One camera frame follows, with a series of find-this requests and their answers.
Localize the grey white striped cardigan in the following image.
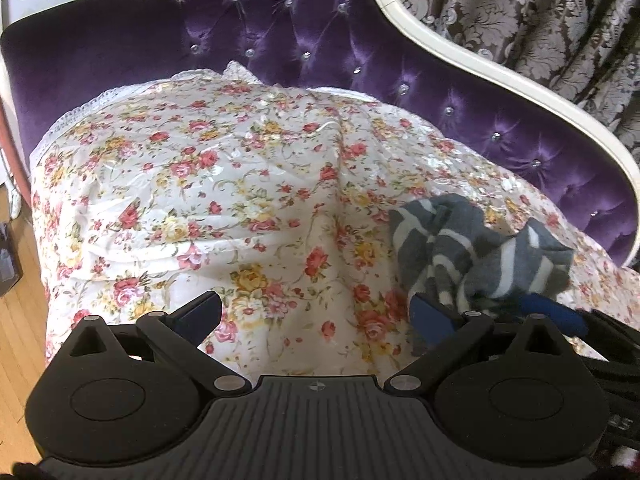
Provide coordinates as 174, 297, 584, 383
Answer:
390, 194, 574, 313

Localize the floral bedspread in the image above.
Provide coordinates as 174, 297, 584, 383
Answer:
30, 62, 639, 379

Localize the dark box on floor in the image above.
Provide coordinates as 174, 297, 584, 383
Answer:
0, 222, 23, 296

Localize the damask patterned curtain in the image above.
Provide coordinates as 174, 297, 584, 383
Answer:
400, 0, 639, 155

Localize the purple tufted white-framed headboard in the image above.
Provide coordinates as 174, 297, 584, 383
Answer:
1, 0, 639, 266

